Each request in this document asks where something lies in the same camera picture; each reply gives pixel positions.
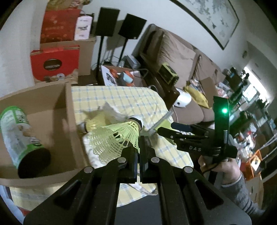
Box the open cardboard box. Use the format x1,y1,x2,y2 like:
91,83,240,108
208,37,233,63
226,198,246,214
1,81,88,187

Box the brown sofa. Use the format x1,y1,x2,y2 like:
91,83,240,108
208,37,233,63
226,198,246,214
133,23,227,125

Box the left black speaker on stand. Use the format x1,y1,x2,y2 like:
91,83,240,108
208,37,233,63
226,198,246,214
95,7,120,85

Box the white round appliance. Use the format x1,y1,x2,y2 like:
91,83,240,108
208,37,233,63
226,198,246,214
173,88,191,108

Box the grey sleeved right forearm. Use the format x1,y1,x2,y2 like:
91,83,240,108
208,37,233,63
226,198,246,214
220,173,265,218

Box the right black speaker on stand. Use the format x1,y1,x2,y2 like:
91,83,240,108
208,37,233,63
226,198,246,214
117,14,146,65

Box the pink white tissue pack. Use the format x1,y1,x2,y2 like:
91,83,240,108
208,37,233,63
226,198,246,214
74,15,92,40

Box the lime green black device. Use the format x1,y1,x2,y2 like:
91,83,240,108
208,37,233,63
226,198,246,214
158,62,179,85

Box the yellow plaid tablecloth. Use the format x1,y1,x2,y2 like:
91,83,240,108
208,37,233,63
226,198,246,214
10,86,193,212

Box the brown paper bag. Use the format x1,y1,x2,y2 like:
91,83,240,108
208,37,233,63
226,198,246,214
46,0,92,11

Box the white patterned cloth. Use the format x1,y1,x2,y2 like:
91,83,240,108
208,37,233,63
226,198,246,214
81,101,157,195

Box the large brown cardboard box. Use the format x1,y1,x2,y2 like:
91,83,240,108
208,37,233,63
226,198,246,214
40,36,96,75

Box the red patterned gift bag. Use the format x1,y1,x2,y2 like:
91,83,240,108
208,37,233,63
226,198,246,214
40,9,81,44

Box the person's right hand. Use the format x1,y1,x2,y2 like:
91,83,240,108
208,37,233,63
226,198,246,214
198,156,242,185

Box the grey electronic box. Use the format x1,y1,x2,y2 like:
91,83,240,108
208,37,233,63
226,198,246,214
123,55,141,70

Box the green handled window squeegee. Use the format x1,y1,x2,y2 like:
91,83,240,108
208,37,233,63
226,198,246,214
140,111,173,147

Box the yellow cloth on sofa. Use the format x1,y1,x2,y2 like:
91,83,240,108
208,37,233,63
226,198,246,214
183,86,210,109

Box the orange crate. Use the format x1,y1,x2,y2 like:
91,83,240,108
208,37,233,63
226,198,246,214
244,150,262,181

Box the framed ink painting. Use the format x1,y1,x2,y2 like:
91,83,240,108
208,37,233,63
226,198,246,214
172,0,239,50

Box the yellow-green plastic shuttlecock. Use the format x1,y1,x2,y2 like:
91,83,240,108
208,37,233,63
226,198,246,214
88,115,144,163

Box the red collection gift box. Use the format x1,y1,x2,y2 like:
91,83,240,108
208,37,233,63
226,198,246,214
30,46,80,84

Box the black speaker on stand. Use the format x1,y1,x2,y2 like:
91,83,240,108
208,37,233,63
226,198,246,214
95,7,120,85
117,14,146,65

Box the green white snack canister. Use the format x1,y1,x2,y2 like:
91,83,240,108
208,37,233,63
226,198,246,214
1,106,51,179

